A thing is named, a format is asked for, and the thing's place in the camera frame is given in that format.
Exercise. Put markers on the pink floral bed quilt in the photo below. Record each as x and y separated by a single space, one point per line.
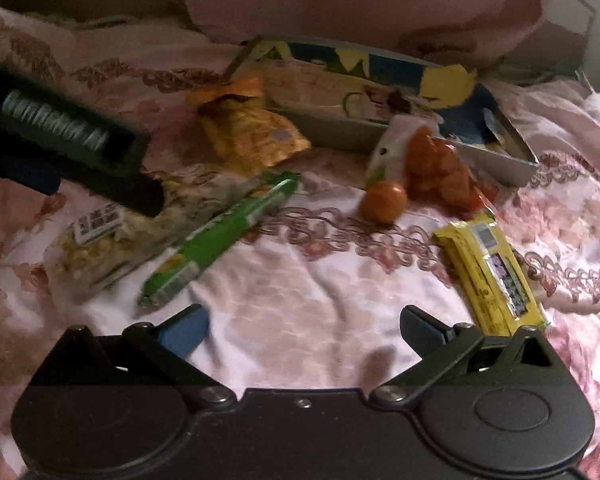
309 300

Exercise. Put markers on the bag of orange fruits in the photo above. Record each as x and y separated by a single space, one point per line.
430 169

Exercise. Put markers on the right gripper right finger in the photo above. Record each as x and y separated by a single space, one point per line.
440 347

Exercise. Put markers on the small orange fruit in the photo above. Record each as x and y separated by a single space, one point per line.
383 202

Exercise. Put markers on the green snack stick packet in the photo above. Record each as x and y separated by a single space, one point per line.
210 242

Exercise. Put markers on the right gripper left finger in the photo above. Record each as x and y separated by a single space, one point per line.
182 334

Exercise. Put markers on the yellow snack bar packet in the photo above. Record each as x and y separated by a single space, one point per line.
497 290

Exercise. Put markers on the orange yellow snack packet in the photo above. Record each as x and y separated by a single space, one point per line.
248 137

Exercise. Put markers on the grey tray with cartoon lining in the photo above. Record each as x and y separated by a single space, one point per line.
343 96

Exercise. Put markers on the clear packet of nut bars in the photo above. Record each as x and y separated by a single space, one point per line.
112 241

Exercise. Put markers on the large pink pillow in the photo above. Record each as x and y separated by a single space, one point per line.
472 33

